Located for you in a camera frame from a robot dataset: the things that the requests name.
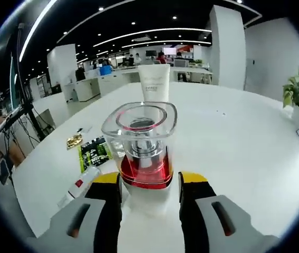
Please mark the blue storage box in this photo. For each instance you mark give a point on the blue storage box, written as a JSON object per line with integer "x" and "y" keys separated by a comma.
{"x": 105, "y": 70}

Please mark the tilted work board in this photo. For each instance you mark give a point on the tilted work board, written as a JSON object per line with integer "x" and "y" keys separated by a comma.
{"x": 9, "y": 124}

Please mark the green black skincare packet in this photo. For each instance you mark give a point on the green black skincare packet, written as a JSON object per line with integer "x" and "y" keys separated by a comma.
{"x": 94, "y": 155}

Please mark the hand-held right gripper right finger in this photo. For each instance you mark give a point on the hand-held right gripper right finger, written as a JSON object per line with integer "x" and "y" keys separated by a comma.
{"x": 191, "y": 200}

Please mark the long white office desk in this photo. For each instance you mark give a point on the long white office desk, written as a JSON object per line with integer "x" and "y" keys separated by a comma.
{"x": 107, "y": 84}

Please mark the black monitor stand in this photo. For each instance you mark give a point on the black monitor stand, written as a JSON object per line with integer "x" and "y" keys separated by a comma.
{"x": 29, "y": 113}

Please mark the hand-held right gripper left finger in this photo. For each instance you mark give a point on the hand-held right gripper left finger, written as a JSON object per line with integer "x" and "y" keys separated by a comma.
{"x": 104, "y": 210}

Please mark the gold skincare sachet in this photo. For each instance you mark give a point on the gold skincare sachet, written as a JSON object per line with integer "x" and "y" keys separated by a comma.
{"x": 74, "y": 141}

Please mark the small white skincare sachet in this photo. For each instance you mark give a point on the small white skincare sachet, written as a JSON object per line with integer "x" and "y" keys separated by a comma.
{"x": 88, "y": 129}

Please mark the white red-label skincare bottle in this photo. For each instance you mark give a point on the white red-label skincare bottle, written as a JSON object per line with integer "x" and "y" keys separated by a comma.
{"x": 80, "y": 184}

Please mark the white skincare tube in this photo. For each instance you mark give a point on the white skincare tube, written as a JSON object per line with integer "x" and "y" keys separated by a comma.
{"x": 154, "y": 81}

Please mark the white low cabinet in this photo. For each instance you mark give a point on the white low cabinet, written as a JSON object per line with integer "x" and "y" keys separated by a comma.
{"x": 51, "y": 102}

